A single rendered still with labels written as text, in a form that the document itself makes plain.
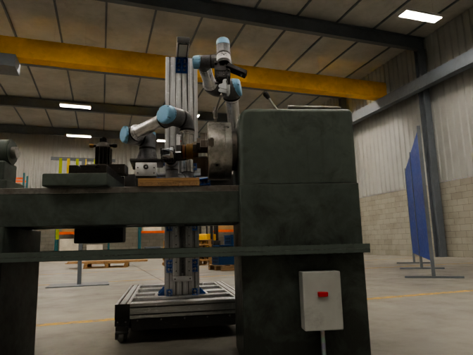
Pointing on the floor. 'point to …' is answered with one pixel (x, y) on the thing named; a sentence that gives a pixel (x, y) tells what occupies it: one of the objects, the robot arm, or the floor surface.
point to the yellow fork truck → (210, 235)
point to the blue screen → (419, 210)
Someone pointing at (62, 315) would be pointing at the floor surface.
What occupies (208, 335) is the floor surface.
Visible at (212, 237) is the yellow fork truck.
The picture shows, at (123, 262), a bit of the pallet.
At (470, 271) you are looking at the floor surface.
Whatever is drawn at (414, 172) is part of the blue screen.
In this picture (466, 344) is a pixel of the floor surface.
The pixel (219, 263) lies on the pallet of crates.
